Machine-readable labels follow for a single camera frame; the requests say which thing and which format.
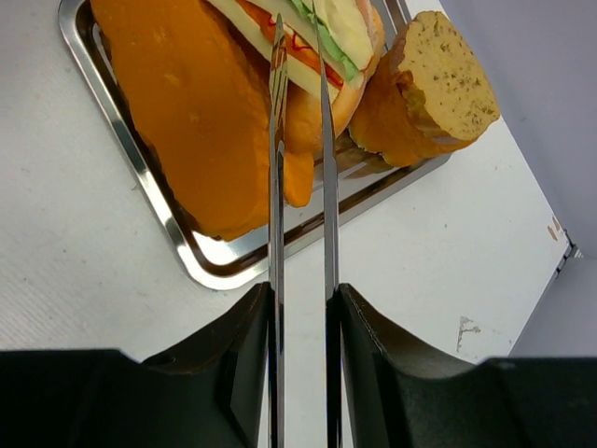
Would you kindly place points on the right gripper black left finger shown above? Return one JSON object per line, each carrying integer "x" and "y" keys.
{"x": 205, "y": 391}

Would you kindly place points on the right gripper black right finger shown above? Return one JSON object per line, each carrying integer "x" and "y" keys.
{"x": 403, "y": 392}

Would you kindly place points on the orange loaf bread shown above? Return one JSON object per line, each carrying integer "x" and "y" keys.
{"x": 199, "y": 97}

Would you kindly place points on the metal serving tongs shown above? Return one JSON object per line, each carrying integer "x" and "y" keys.
{"x": 276, "y": 253}

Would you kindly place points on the stainless steel tray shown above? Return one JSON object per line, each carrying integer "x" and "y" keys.
{"x": 364, "y": 179}

